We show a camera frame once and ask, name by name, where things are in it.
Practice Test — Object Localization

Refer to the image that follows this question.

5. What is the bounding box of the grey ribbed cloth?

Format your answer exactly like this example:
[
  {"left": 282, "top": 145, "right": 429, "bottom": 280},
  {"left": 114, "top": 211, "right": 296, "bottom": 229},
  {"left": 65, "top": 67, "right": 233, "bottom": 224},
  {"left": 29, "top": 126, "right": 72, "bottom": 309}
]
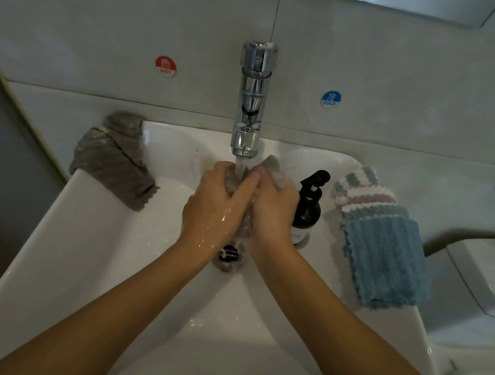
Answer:
[{"left": 65, "top": 106, "right": 168, "bottom": 214}]

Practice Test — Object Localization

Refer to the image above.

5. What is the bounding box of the white ceramic sink basin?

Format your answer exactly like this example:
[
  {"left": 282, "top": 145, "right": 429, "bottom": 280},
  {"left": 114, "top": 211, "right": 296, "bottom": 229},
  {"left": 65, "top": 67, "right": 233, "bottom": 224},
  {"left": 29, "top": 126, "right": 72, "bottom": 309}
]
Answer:
[{"left": 0, "top": 105, "right": 464, "bottom": 375}]

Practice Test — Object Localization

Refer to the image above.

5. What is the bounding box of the wet grey washcloth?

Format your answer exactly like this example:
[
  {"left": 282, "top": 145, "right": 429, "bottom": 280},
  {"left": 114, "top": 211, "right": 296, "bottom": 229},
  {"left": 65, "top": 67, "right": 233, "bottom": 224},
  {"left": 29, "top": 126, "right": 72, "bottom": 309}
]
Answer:
[{"left": 217, "top": 150, "right": 298, "bottom": 248}]

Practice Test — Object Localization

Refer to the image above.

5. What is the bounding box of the chrome faucet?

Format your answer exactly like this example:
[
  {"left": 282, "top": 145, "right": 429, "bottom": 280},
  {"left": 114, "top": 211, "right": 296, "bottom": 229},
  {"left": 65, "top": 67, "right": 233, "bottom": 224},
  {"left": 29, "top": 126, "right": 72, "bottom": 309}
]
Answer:
[{"left": 229, "top": 39, "right": 280, "bottom": 161}]

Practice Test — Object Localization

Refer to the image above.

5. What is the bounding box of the wall mirror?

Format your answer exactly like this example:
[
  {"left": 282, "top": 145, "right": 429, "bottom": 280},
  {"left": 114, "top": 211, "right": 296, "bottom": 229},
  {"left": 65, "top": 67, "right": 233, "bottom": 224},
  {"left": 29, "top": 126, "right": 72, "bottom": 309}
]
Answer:
[{"left": 288, "top": 0, "right": 495, "bottom": 30}]

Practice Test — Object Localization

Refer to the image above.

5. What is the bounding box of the black sink drain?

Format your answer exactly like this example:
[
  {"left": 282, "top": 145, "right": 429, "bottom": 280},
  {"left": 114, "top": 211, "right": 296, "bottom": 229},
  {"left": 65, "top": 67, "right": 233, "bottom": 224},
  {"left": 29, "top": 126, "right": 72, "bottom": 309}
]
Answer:
[{"left": 212, "top": 242, "right": 245, "bottom": 275}]

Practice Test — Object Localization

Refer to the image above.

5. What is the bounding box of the round red sticker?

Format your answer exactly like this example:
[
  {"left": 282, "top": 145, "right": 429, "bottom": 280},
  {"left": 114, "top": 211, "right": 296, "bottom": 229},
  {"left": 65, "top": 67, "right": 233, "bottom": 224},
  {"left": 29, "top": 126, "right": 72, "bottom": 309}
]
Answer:
[{"left": 154, "top": 55, "right": 179, "bottom": 79}]

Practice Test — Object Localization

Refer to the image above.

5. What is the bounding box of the black pump bottle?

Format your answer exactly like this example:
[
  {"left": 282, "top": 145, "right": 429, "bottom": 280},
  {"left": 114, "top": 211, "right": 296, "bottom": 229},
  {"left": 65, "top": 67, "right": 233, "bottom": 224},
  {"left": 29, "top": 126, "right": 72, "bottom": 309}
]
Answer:
[{"left": 288, "top": 167, "right": 332, "bottom": 249}]

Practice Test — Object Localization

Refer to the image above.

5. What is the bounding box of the person's left forearm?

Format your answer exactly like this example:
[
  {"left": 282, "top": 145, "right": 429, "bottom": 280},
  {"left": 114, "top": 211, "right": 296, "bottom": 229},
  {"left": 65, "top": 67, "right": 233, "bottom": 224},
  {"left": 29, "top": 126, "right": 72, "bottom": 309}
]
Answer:
[{"left": 0, "top": 211, "right": 235, "bottom": 375}]

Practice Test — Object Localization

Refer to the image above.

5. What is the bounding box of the round blue sticker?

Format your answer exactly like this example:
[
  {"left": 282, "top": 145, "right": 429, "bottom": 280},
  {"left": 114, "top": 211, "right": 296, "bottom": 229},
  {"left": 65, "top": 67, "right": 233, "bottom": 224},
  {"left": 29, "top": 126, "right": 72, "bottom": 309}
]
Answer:
[{"left": 319, "top": 89, "right": 344, "bottom": 111}]

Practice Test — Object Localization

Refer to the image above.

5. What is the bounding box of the person's right hand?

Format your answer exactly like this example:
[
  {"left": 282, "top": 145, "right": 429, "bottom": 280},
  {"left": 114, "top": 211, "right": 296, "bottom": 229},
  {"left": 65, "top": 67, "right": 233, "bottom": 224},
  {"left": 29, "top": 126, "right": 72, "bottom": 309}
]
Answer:
[{"left": 241, "top": 167, "right": 306, "bottom": 256}]

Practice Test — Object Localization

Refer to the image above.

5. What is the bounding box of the striped pastel cloth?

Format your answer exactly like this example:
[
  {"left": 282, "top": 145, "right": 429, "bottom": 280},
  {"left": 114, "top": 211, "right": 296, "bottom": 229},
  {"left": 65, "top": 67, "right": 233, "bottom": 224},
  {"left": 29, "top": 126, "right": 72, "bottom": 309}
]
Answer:
[{"left": 328, "top": 162, "right": 416, "bottom": 224}]

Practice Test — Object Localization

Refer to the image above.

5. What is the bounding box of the person's left hand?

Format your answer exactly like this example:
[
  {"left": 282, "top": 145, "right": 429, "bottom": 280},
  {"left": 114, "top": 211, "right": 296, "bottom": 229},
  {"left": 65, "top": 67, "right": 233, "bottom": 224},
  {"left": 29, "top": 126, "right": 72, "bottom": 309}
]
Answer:
[{"left": 178, "top": 157, "right": 262, "bottom": 258}]

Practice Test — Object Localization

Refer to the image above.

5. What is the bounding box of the blue ribbed cloth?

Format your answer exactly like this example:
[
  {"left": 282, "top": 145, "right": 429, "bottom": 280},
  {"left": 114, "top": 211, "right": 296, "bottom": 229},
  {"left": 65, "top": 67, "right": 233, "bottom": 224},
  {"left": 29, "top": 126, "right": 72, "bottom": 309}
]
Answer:
[{"left": 335, "top": 208, "right": 442, "bottom": 315}]

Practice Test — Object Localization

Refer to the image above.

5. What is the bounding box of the person's right forearm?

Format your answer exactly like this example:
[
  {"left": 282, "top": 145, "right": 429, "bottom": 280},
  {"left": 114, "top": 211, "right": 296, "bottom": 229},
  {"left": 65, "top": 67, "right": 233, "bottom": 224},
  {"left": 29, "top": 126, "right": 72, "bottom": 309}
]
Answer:
[{"left": 240, "top": 235, "right": 484, "bottom": 375}]

